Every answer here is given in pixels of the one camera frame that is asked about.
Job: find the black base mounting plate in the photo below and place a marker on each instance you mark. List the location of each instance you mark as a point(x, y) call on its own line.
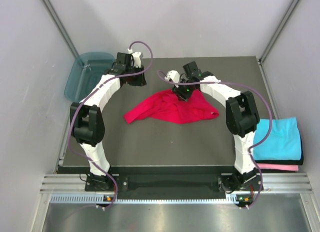
point(210, 182)

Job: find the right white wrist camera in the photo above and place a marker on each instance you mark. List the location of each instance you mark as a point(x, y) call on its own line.
point(173, 76)

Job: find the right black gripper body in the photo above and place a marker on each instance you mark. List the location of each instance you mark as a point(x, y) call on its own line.
point(184, 90)

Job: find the blue plastic bin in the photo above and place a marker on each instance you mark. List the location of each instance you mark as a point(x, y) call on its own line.
point(86, 72)

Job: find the folded light blue t shirt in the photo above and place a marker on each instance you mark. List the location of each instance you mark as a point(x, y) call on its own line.
point(285, 125)

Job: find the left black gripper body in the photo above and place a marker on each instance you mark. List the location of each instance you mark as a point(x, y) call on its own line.
point(136, 80)

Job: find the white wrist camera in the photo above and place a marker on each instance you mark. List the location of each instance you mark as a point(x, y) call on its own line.
point(136, 58)
point(173, 76)

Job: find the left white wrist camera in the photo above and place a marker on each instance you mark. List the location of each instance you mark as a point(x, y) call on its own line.
point(136, 58)

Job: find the aluminium frame rail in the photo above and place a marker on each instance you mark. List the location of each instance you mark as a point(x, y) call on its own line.
point(272, 183)

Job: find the red t shirt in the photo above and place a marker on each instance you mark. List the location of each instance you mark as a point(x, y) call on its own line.
point(165, 105)

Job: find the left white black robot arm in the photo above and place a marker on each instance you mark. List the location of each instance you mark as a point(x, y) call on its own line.
point(89, 129)

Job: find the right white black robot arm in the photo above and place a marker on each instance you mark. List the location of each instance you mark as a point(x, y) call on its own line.
point(241, 120)

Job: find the folded pink t shirt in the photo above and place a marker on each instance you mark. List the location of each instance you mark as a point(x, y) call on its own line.
point(282, 167)

